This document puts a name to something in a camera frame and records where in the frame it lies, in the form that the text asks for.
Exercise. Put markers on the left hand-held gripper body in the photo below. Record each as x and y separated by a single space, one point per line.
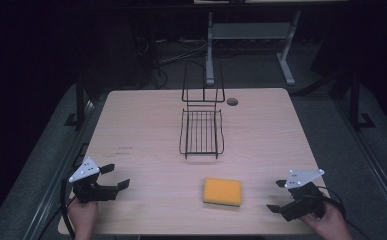
89 192

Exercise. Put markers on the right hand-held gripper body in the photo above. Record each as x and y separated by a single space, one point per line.
302 203

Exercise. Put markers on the person's left hand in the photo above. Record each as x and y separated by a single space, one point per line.
82 215

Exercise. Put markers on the person's right hand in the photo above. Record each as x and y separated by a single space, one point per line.
329 221

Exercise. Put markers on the yellow sponge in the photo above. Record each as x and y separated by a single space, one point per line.
222 191

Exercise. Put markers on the grey metal stand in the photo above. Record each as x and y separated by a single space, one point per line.
251 31

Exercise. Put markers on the aluminium frame rail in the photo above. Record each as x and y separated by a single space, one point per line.
371 156
59 173

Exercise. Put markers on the black metal post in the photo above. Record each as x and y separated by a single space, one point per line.
355 100
79 100

